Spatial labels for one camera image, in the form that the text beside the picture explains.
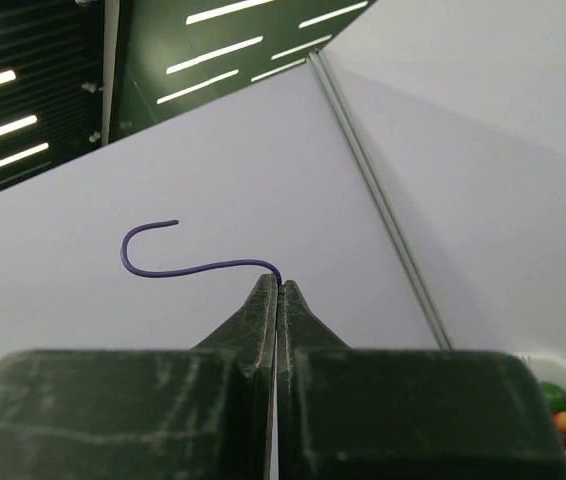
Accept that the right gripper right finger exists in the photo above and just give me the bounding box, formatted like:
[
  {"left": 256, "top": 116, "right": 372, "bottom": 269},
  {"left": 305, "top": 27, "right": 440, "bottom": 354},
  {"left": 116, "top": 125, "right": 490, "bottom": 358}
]
[{"left": 277, "top": 281, "right": 566, "bottom": 480}]

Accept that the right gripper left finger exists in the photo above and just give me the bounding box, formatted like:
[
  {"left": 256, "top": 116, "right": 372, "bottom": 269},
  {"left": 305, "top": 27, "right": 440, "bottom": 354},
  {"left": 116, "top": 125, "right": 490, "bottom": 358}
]
[{"left": 0, "top": 275, "right": 278, "bottom": 479}]

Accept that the purple cable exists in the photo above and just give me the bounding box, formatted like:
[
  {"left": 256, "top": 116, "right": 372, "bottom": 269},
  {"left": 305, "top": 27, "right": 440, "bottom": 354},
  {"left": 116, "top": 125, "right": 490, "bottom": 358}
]
[{"left": 121, "top": 218, "right": 284, "bottom": 290}]

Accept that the green lime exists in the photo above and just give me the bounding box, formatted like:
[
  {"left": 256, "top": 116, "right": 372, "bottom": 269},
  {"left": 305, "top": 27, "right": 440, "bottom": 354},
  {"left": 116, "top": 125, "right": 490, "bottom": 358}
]
[{"left": 539, "top": 382, "right": 566, "bottom": 413}]

